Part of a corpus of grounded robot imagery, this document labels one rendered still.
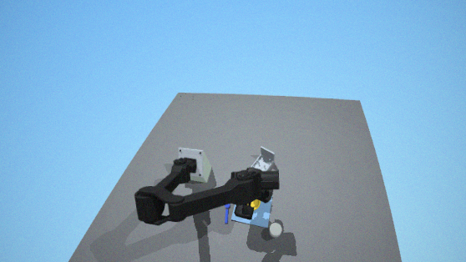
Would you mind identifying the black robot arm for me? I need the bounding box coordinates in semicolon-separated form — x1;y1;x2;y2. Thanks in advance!
134;158;280;225

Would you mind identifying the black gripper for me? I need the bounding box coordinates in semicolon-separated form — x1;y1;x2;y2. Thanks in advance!
234;168;262;220

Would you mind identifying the light blue square mat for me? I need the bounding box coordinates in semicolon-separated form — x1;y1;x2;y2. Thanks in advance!
231;198;272;228

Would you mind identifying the yellow plate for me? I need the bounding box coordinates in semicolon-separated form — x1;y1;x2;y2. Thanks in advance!
251;199;261;210

